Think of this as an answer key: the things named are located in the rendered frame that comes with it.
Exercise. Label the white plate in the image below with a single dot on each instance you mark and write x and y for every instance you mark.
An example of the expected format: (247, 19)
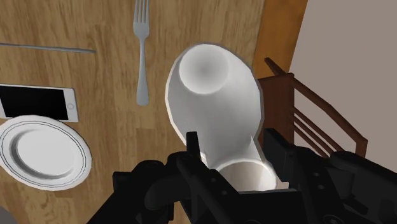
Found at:
(43, 152)

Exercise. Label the white vase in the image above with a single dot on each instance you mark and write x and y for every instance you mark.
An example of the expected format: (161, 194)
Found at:
(217, 118)

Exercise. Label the brown wooden chair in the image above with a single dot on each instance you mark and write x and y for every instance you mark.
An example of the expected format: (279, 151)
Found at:
(310, 118)

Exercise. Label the silver fork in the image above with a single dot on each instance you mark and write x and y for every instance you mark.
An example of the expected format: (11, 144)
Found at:
(142, 56)

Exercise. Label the white smartphone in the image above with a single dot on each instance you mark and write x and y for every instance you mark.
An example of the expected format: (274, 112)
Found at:
(34, 102)

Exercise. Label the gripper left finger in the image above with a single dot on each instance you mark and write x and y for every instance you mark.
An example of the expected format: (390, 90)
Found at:
(186, 183)

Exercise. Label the silver knife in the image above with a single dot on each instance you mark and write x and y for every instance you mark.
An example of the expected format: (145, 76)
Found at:
(46, 48)

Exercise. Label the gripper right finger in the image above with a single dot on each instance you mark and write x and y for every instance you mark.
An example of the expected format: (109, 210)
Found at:
(313, 180)

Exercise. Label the wooden table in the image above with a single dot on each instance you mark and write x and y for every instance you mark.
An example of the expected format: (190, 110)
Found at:
(102, 124)

